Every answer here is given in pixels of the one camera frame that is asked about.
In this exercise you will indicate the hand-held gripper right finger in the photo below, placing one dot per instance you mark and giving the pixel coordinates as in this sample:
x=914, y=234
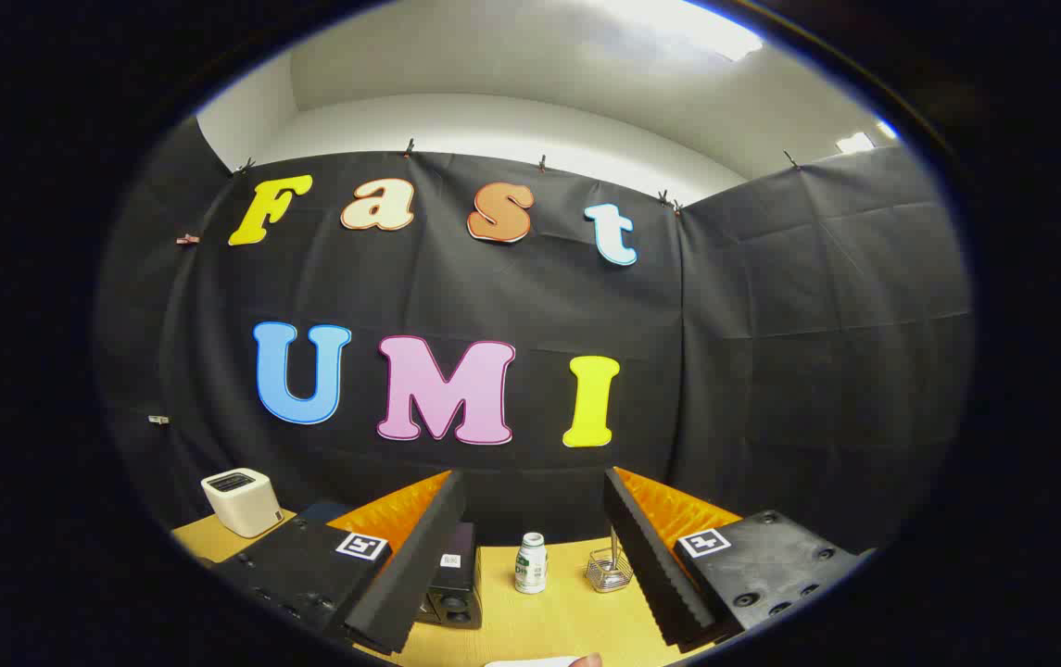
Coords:
x=650, y=565

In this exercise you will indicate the black toaster oven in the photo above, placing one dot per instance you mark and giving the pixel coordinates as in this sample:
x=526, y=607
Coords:
x=456, y=593

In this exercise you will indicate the white bottle with green label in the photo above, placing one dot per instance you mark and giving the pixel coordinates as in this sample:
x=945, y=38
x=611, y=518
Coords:
x=530, y=567

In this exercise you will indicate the black backdrop cloth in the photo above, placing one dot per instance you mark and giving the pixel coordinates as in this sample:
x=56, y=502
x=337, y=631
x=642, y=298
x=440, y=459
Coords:
x=493, y=296

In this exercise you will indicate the ceiling light panel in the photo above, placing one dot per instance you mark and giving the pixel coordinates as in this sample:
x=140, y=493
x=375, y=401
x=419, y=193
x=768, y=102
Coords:
x=678, y=28
x=854, y=143

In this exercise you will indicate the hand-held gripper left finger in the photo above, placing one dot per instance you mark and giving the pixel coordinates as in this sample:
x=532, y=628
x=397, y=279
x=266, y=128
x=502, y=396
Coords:
x=419, y=565

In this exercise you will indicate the wooden stick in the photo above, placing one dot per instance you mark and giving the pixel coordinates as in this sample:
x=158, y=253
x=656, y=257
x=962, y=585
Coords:
x=615, y=547

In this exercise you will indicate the white bread toaster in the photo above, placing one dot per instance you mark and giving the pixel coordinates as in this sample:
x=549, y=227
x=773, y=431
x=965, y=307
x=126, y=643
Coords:
x=243, y=508

